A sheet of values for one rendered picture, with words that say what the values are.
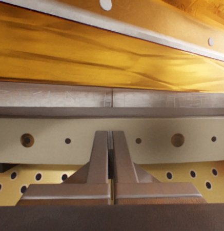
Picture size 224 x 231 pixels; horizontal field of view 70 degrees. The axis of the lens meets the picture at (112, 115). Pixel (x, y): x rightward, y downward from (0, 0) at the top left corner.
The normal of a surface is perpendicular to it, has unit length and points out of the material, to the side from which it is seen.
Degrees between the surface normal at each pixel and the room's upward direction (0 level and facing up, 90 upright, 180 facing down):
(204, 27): 92
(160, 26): 90
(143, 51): 90
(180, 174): 62
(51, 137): 90
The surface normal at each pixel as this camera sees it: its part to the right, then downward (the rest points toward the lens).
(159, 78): 0.51, 0.07
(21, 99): -0.11, 0.08
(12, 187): -0.08, -0.40
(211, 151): 0.17, 0.08
